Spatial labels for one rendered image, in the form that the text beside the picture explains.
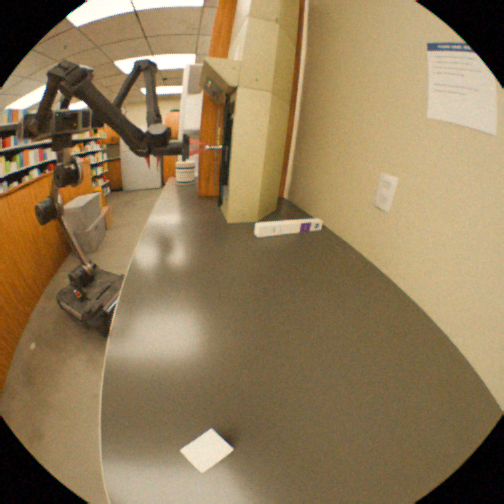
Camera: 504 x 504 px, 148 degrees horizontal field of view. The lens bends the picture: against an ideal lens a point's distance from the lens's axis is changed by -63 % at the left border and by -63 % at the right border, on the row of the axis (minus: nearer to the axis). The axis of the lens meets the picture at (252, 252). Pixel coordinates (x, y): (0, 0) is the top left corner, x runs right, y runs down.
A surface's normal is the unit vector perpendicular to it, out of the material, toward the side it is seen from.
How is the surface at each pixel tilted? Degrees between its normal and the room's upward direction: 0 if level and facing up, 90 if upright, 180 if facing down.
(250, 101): 90
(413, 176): 90
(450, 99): 90
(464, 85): 90
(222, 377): 0
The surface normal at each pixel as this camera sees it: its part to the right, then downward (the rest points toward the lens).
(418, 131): -0.95, 0.07
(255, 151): 0.29, 0.51
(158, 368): 0.10, -0.85
